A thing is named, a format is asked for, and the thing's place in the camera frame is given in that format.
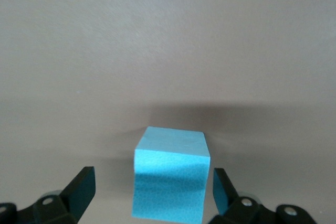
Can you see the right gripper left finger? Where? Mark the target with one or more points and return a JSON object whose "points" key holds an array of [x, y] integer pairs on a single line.
{"points": [[76, 195]]}

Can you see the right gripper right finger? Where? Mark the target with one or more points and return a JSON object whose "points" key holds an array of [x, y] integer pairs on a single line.
{"points": [[225, 197]]}

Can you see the light blue foam block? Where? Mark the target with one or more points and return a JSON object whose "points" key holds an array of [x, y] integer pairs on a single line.
{"points": [[170, 176]]}

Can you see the brown table cover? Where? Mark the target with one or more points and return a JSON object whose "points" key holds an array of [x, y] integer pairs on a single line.
{"points": [[131, 51]]}

